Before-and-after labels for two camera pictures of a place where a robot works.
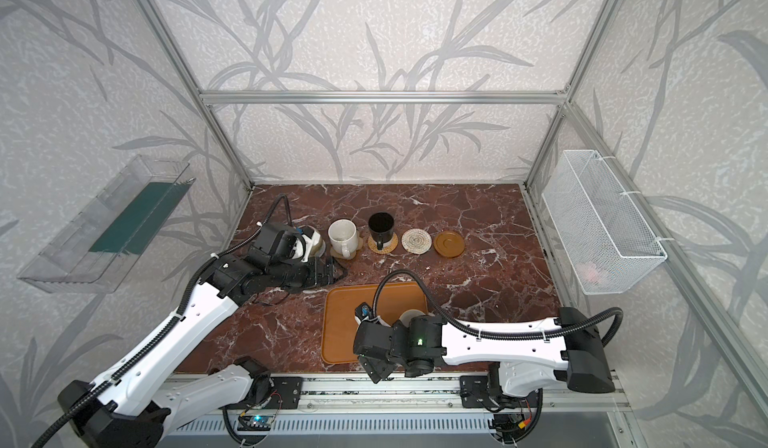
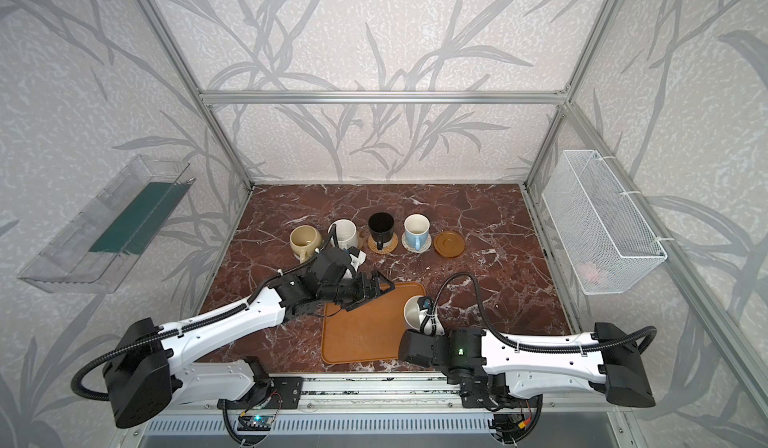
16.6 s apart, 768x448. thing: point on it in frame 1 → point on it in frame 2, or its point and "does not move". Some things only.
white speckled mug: (343, 236) does not move
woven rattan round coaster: (387, 246) does not move
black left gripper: (321, 271) → (361, 288)
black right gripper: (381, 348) → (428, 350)
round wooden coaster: (449, 244) does not move
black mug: (381, 227) does not move
